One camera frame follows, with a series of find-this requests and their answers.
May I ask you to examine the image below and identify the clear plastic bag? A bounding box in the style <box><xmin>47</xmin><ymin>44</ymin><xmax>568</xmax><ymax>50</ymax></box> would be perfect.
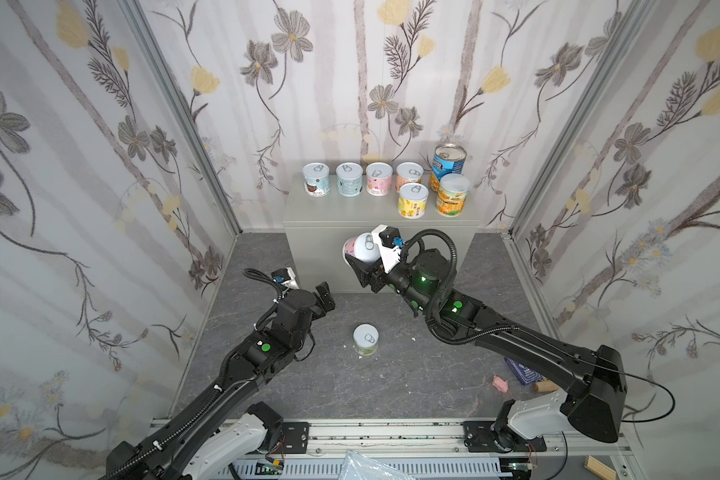
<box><xmin>338</xmin><ymin>451</ymin><xmax>414</xmax><ymax>480</ymax></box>

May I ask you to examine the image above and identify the white lid can blue label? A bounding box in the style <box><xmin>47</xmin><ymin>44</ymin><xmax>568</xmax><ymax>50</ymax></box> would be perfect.
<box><xmin>302</xmin><ymin>162</ymin><xmax>331</xmax><ymax>198</ymax></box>

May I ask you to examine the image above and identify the white slotted cable duct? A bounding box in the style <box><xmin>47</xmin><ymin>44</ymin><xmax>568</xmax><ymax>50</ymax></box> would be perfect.
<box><xmin>212</xmin><ymin>454</ymin><xmax>513</xmax><ymax>479</ymax></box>

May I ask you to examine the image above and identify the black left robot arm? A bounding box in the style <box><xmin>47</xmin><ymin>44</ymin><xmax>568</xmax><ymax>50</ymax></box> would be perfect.
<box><xmin>105</xmin><ymin>268</ymin><xmax>335</xmax><ymax>479</ymax></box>

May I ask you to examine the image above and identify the grey metal cabinet box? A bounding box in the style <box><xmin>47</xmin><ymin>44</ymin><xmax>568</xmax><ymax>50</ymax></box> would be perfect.
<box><xmin>283</xmin><ymin>174</ymin><xmax>482</xmax><ymax>293</ymax></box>

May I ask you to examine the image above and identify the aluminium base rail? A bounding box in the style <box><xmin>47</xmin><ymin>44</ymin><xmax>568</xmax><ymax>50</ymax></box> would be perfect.
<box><xmin>226</xmin><ymin>419</ymin><xmax>646</xmax><ymax>479</ymax></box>

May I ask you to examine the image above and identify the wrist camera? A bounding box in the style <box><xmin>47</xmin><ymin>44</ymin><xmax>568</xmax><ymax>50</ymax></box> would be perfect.
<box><xmin>371</xmin><ymin>225</ymin><xmax>404</xmax><ymax>273</ymax></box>
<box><xmin>271</xmin><ymin>267</ymin><xmax>299</xmax><ymax>289</ymax></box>

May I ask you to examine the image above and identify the pink eraser piece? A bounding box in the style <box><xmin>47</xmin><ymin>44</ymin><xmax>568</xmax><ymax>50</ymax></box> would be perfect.
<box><xmin>491</xmin><ymin>376</ymin><xmax>509</xmax><ymax>394</ymax></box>

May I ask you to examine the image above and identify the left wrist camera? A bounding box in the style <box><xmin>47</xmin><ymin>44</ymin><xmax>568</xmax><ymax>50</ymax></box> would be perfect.
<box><xmin>271</xmin><ymin>267</ymin><xmax>299</xmax><ymax>289</ymax></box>

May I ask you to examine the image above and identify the wooden block right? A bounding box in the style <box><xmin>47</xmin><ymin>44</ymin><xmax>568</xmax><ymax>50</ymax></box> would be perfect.
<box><xmin>584</xmin><ymin>456</ymin><xmax>618</xmax><ymax>480</ymax></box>

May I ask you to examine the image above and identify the large blue labelled can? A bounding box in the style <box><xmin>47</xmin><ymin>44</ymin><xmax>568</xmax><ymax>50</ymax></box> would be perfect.
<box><xmin>429</xmin><ymin>143</ymin><xmax>467</xmax><ymax>192</ymax></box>

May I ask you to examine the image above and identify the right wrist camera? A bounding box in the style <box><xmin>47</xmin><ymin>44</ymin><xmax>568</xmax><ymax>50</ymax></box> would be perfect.
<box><xmin>371</xmin><ymin>225</ymin><xmax>404</xmax><ymax>273</ymax></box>

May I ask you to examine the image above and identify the white lid can beige label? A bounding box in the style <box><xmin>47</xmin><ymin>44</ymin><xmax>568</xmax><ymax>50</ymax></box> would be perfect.
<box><xmin>343</xmin><ymin>232</ymin><xmax>381</xmax><ymax>264</ymax></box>

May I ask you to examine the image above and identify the wooden stick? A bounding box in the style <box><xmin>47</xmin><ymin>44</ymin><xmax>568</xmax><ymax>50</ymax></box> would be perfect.
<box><xmin>533</xmin><ymin>379</ymin><xmax>561</xmax><ymax>393</ymax></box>

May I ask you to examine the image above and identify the plastic lid can yellow label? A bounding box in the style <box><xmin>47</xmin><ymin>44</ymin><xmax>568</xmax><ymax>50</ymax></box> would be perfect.
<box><xmin>436</xmin><ymin>173</ymin><xmax>471</xmax><ymax>217</ymax></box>

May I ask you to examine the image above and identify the blue card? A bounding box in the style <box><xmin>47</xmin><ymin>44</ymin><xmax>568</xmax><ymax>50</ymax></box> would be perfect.
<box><xmin>504</xmin><ymin>357</ymin><xmax>544</xmax><ymax>386</ymax></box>

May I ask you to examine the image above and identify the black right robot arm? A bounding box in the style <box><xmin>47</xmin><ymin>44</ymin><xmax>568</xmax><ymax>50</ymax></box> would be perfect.
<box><xmin>344</xmin><ymin>225</ymin><xmax>631</xmax><ymax>453</ymax></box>

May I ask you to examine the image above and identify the white lid can orange label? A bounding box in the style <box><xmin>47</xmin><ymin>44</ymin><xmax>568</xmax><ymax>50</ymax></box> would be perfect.
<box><xmin>395</xmin><ymin>161</ymin><xmax>424</xmax><ymax>191</ymax></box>

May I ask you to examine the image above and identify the white lid can green label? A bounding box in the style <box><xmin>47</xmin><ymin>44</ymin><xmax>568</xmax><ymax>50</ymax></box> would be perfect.
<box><xmin>353</xmin><ymin>324</ymin><xmax>379</xmax><ymax>356</ymax></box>

